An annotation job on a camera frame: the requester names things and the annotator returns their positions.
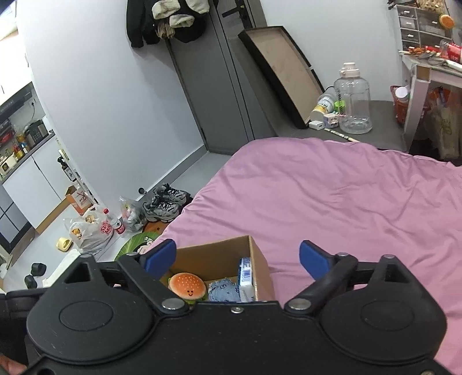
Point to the black kitchen appliance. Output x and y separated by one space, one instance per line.
36 133

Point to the brown cardboard box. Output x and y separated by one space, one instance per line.
216 258

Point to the white charger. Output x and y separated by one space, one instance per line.
315 126

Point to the black hanging bag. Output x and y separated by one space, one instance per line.
193 32

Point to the grey sneaker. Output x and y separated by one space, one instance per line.
171 194
160 211

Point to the orange printed cardboard box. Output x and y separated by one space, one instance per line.
79 202

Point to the white plastic shopping bag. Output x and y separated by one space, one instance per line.
90 232

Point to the white desk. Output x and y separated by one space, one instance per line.
420 83

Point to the black cardboard tray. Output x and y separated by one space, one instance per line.
281 68

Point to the black round weight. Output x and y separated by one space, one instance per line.
30 281
39 269

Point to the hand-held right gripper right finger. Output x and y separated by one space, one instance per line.
312 258

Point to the thin light stick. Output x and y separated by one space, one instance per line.
341 134

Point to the clear plastic water jug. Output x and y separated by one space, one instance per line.
353 104

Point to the black spray bottle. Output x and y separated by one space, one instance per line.
69 172

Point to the small white box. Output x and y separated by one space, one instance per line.
331 120

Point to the red label plastic bottle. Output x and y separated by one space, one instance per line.
115 223

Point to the small green item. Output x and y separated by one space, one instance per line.
340 106

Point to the pink bed sheet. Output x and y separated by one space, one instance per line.
325 202

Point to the burger plush toy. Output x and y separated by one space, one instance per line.
187 285

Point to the beige hanging garment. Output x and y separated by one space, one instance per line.
173 16

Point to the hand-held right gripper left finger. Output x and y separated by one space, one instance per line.
160 258

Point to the person's left hand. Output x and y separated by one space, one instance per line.
11 368

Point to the blue fluffy plush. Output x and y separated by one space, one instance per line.
223 290

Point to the green round floor mat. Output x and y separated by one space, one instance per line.
139 245

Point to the clear plastic bag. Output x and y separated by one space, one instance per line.
131 214

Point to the red can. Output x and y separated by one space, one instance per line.
454 52

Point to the white yellow bottle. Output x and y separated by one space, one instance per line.
323 106

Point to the yellow cup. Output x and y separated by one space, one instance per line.
65 245

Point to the white kitchen cabinet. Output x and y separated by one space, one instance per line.
39 180

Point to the orange round toy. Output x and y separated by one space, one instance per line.
446 21

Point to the grey door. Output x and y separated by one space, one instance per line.
223 90

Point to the grey low bench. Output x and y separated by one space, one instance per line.
386 126

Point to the grey drawer organizer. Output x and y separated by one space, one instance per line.
418 29

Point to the yellowish bag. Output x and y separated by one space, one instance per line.
447 122

